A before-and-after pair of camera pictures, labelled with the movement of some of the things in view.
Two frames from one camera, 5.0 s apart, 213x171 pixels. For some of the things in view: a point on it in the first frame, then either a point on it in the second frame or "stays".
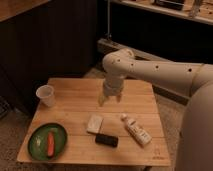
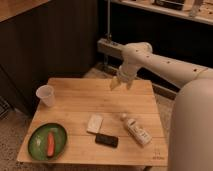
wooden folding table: (76, 130) stays
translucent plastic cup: (46, 94) stays
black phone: (106, 140) stays
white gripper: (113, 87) → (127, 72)
